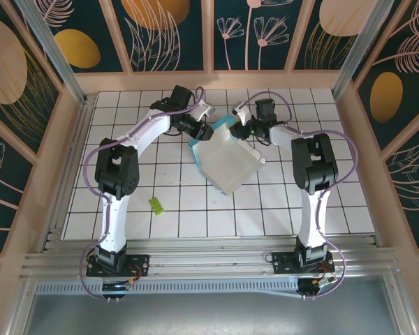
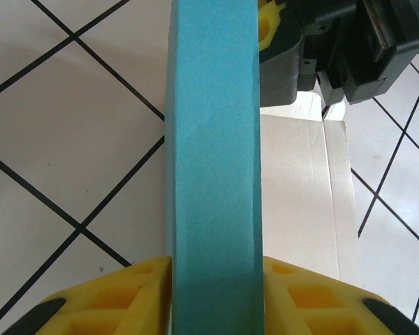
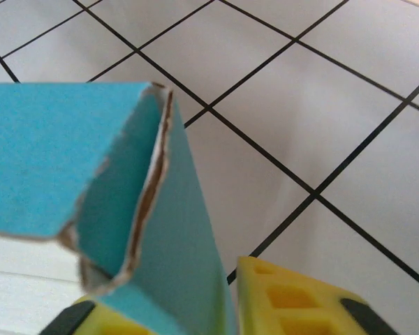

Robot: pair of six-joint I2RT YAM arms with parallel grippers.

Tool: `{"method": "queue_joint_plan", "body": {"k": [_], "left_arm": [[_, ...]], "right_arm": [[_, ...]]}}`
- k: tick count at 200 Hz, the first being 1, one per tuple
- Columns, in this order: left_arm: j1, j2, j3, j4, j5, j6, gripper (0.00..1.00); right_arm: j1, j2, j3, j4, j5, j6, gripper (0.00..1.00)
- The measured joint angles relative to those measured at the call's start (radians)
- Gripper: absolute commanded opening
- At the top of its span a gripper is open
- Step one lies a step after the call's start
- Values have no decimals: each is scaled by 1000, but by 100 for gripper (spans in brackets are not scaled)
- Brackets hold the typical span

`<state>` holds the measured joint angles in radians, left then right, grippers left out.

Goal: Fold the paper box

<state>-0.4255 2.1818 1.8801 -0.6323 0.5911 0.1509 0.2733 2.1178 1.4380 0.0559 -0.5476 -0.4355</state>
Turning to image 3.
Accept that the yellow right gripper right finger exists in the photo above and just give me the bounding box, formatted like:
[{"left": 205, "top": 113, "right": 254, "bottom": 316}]
[{"left": 235, "top": 255, "right": 419, "bottom": 335}]

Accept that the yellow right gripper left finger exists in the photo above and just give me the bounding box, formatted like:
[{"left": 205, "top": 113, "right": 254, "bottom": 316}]
[{"left": 38, "top": 294, "right": 153, "bottom": 335}]

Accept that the teal and white paper box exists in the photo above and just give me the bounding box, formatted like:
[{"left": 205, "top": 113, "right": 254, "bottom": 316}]
[{"left": 0, "top": 82, "right": 239, "bottom": 335}]

